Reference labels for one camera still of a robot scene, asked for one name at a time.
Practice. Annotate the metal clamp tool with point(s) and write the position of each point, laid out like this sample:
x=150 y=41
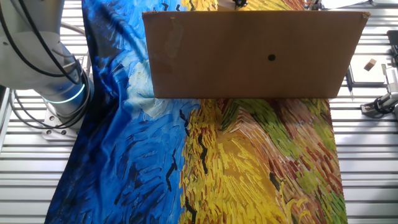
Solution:
x=388 y=101

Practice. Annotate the black equipment block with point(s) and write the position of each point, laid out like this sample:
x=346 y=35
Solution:
x=393 y=43

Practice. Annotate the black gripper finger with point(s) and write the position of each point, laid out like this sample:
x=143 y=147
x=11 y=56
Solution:
x=240 y=3

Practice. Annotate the small wooden block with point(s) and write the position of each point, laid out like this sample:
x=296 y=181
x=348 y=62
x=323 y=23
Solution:
x=370 y=64

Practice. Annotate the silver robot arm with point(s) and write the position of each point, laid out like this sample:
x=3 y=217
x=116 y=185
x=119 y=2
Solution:
x=28 y=56

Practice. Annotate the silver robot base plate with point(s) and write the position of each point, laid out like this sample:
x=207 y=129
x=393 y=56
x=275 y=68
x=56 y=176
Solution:
x=59 y=129

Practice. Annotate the Van Gogh painting print cloth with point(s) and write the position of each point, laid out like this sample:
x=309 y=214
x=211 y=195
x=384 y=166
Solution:
x=140 y=155

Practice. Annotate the brown cardboard board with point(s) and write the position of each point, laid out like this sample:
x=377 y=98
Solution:
x=248 y=56

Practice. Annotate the grey metal plate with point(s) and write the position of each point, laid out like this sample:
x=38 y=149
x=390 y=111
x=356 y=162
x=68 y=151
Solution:
x=363 y=76

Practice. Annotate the thin dark pen-like tool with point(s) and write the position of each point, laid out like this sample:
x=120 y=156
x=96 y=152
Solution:
x=349 y=81

